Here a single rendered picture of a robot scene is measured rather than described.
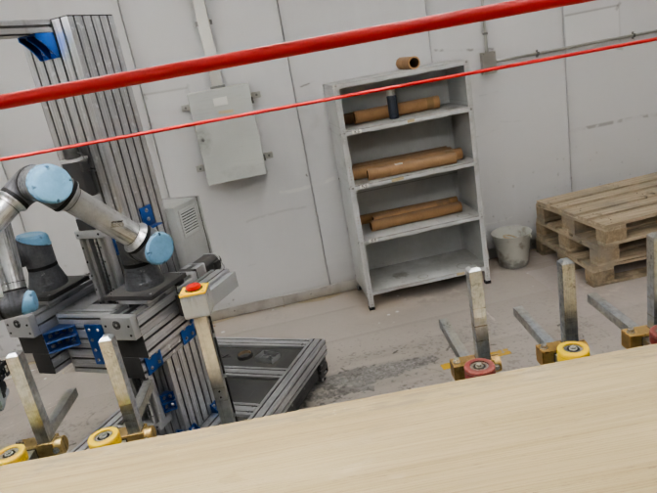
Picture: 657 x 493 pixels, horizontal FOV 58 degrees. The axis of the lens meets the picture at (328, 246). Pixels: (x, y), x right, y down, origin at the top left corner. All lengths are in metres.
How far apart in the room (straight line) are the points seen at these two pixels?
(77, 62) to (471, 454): 1.89
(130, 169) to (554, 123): 3.30
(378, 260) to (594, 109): 1.99
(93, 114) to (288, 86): 2.04
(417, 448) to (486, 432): 0.16
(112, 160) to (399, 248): 2.65
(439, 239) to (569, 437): 3.37
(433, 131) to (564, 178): 1.14
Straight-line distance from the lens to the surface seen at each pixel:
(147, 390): 2.04
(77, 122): 2.50
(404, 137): 4.40
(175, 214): 2.66
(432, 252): 4.65
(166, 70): 0.35
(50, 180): 1.97
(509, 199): 4.80
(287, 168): 4.29
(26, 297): 2.24
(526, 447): 1.37
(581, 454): 1.36
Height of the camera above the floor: 1.74
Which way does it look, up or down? 18 degrees down
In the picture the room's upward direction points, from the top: 10 degrees counter-clockwise
